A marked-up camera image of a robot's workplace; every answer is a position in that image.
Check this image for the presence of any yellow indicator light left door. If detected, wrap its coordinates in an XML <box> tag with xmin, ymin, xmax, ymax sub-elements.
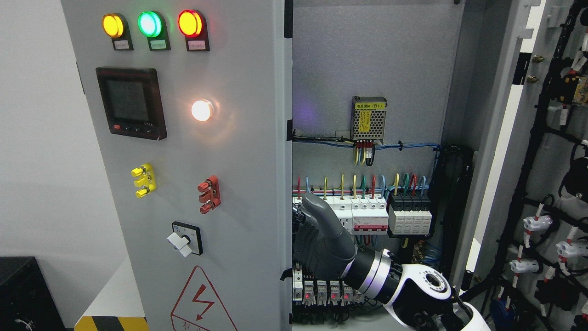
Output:
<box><xmin>102</xmin><ymin>13</ymin><xmax>134</xmax><ymax>51</ymax></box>

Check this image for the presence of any black right cable conduit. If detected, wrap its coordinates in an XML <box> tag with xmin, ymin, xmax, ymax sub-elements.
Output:
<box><xmin>425</xmin><ymin>145</ymin><xmax>494</xmax><ymax>304</ymax></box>

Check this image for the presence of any relay and terminal row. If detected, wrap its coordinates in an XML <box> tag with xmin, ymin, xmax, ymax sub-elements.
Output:
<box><xmin>292</xmin><ymin>263</ymin><xmax>366</xmax><ymax>308</ymax></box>

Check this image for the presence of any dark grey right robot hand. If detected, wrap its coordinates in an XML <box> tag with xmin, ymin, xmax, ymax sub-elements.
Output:
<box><xmin>293</xmin><ymin>193</ymin><xmax>357</xmax><ymax>280</ymax></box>

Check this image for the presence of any grey cabinet door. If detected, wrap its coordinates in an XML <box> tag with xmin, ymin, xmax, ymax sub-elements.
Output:
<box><xmin>62</xmin><ymin>0</ymin><xmax>291</xmax><ymax>331</ymax></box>
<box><xmin>442</xmin><ymin>0</ymin><xmax>587</xmax><ymax>331</ymax></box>

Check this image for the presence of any white rotary selector switch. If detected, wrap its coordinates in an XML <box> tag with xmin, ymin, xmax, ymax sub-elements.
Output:
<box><xmin>167</xmin><ymin>221</ymin><xmax>204</xmax><ymax>257</ymax></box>

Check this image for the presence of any red terminal post block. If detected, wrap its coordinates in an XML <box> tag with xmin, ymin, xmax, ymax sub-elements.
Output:
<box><xmin>197</xmin><ymin>175</ymin><xmax>222</xmax><ymax>214</ymax></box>

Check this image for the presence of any black surge protector block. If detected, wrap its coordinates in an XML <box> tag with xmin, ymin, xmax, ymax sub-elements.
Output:
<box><xmin>387</xmin><ymin>193</ymin><xmax>434</xmax><ymax>238</ymax></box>

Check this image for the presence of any black digital power meter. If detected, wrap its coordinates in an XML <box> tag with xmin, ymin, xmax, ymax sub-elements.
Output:
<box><xmin>95</xmin><ymin>66</ymin><xmax>167</xmax><ymax>140</ymax></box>

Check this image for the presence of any yellow terminal post block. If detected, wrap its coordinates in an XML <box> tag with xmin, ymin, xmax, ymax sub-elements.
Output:
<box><xmin>131</xmin><ymin>163</ymin><xmax>156</xmax><ymax>199</ymax></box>

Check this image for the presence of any metal mesh power supply module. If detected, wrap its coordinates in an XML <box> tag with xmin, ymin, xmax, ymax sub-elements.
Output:
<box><xmin>350</xmin><ymin>96</ymin><xmax>388</xmax><ymax>141</ymax></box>

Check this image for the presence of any green indicator light left door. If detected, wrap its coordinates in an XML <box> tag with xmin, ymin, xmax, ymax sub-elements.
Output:
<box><xmin>138</xmin><ymin>11</ymin><xmax>171</xmax><ymax>51</ymax></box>

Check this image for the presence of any red indicator light left door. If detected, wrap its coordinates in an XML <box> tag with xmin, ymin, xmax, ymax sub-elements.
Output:
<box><xmin>178</xmin><ymin>9</ymin><xmax>210</xmax><ymax>51</ymax></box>

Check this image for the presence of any black box at left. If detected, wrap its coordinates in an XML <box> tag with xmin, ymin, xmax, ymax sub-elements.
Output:
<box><xmin>0</xmin><ymin>257</ymin><xmax>65</xmax><ymax>331</ymax></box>

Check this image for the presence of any red electric hazard warning sticker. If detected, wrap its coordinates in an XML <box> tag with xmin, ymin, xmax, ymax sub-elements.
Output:
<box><xmin>170</xmin><ymin>266</ymin><xmax>237</xmax><ymax>331</ymax></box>

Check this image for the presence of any white socket breaker row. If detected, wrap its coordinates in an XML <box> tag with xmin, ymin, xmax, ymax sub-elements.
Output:
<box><xmin>292</xmin><ymin>194</ymin><xmax>389</xmax><ymax>235</ymax></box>

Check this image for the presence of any white indicator light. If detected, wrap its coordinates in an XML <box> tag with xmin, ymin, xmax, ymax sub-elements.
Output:
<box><xmin>191</xmin><ymin>100</ymin><xmax>214</xmax><ymax>122</ymax></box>

